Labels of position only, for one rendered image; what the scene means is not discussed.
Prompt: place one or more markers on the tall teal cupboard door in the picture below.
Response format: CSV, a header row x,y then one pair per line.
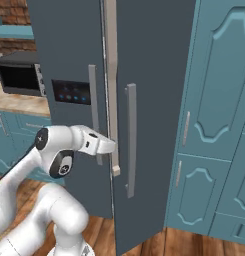
x,y
220,83

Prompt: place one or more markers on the teal wall cupboard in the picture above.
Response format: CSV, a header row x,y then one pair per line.
x,y
14,31

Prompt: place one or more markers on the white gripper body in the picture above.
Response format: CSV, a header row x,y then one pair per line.
x,y
106,145

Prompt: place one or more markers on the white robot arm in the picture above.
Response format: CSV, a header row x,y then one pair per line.
x,y
57,146

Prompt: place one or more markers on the beige fridge inner frame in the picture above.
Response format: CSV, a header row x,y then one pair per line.
x,y
111,60

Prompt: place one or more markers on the plain dark grey fridge door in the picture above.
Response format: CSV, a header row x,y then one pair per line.
x,y
154,100

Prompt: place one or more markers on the teal drawer front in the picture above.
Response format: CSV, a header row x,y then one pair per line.
x,y
227,231

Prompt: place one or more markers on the small teal cupboard door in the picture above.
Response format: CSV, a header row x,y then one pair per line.
x,y
197,196

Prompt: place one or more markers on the black microwave oven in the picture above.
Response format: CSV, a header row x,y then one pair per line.
x,y
19,75

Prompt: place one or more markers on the dark grey fridge door with screen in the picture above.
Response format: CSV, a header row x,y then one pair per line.
x,y
70,46

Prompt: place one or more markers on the teal base cupboard run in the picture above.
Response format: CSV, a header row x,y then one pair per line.
x,y
17,133

